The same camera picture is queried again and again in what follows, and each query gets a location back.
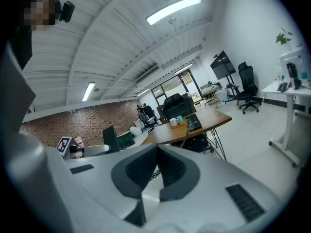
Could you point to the green hexagonal cup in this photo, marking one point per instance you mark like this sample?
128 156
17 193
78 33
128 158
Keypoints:
179 120

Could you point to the black framed window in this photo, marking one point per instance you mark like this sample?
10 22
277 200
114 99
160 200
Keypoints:
170 86

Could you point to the black high-back office chair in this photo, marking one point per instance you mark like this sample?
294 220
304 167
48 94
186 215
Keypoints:
247 84

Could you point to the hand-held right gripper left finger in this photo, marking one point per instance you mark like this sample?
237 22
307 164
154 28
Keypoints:
131 173

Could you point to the white bean-shaped stool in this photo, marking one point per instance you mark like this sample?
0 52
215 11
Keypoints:
136 131

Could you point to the orange tray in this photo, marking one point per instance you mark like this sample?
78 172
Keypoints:
181 126

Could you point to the white desk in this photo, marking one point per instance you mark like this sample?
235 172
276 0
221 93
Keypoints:
290 120

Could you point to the black television stand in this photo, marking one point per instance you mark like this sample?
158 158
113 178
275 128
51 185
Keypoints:
233 87

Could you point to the green potted plant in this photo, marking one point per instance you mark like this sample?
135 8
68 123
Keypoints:
281 38

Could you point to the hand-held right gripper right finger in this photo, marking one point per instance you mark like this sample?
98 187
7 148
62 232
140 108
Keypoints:
182 176

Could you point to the white mug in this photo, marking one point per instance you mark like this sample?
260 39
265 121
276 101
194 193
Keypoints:
173 121

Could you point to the black head-worn camera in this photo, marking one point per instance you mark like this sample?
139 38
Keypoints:
66 11

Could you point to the black mesh-back office chair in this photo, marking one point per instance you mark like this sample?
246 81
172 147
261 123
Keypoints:
176 107

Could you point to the white box appliance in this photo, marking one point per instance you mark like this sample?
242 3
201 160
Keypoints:
283 64

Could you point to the black television screen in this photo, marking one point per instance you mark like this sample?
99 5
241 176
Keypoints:
222 65

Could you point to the round ceiling smoke detector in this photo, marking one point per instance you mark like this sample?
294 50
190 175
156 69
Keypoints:
172 20

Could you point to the person's head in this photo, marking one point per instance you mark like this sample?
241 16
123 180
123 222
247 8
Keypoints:
41 8

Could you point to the blue plastic bag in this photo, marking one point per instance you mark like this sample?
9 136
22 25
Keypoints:
226 101

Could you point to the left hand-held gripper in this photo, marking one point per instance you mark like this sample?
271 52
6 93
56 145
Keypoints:
94 150

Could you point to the long white ceiling light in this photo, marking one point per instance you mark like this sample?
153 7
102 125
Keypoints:
88 91
173 9
143 92
184 68

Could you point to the black metal table leg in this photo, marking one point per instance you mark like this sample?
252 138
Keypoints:
219 144

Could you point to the round wooden side table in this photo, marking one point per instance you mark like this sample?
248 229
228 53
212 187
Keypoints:
212 96

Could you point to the black desktop device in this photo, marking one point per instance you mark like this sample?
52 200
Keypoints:
292 74

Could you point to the black box device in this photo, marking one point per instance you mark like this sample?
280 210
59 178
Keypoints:
195 122

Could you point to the ceiling air vent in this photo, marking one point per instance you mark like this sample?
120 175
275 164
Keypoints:
147 74

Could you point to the black and white office chair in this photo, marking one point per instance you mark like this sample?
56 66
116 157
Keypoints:
149 119

